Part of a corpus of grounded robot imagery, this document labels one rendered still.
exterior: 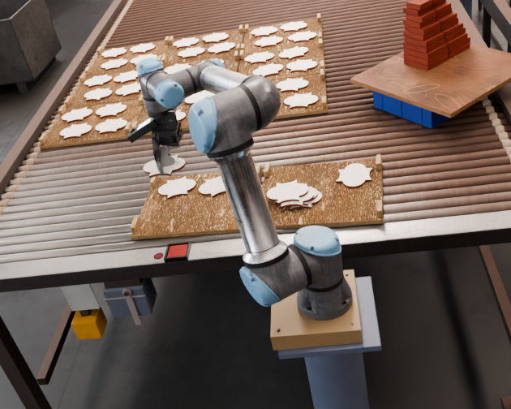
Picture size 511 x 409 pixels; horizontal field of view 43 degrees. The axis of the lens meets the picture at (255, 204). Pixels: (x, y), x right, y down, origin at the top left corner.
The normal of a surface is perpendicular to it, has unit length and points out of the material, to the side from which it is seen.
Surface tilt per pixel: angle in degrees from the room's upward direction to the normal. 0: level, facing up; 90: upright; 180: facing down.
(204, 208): 0
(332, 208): 0
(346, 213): 0
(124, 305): 90
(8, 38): 90
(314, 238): 8
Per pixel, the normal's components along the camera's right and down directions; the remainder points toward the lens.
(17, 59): -0.09, 0.59
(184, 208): -0.18, -0.80
